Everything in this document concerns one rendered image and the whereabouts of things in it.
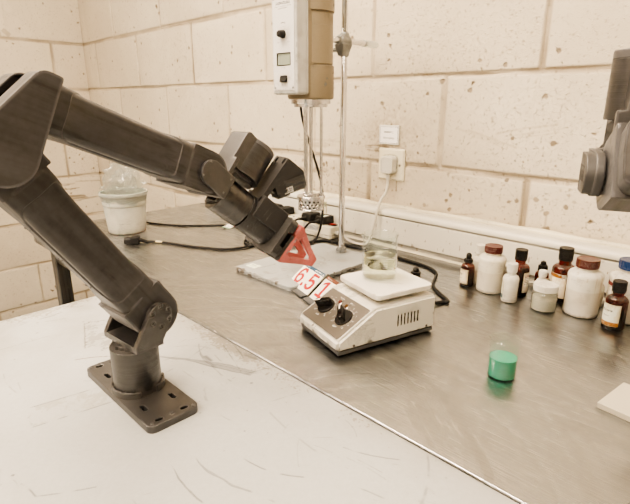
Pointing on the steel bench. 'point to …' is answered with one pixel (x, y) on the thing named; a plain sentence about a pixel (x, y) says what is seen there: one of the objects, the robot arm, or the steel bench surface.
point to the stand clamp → (349, 44)
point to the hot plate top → (404, 284)
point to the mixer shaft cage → (311, 166)
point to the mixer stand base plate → (277, 274)
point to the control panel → (336, 314)
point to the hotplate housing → (378, 320)
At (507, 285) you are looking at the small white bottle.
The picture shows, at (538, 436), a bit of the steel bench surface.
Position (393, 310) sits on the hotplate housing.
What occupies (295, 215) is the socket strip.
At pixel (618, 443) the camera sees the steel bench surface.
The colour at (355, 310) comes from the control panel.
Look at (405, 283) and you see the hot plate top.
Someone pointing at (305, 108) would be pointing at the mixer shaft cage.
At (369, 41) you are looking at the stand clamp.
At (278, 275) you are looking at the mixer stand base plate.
